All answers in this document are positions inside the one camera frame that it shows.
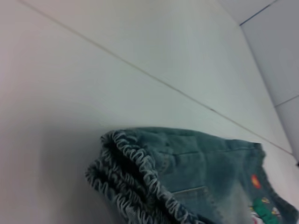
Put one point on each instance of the blue denim shorts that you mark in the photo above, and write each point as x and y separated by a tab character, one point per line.
191	177

